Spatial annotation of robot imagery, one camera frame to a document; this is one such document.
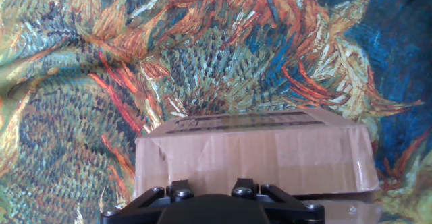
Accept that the sunflower painting cloth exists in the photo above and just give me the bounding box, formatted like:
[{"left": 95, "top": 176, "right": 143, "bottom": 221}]
[{"left": 0, "top": 0, "right": 432, "bottom": 224}]

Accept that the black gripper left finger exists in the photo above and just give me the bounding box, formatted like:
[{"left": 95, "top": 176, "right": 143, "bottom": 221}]
[{"left": 100, "top": 179, "right": 196, "bottom": 224}]

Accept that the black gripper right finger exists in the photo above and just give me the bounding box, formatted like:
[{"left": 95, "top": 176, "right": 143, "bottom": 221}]
[{"left": 231, "top": 178, "right": 325, "bottom": 224}]

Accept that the brown cardboard box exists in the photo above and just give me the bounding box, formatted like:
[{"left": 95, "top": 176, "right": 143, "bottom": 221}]
[{"left": 132, "top": 107, "right": 382, "bottom": 224}]

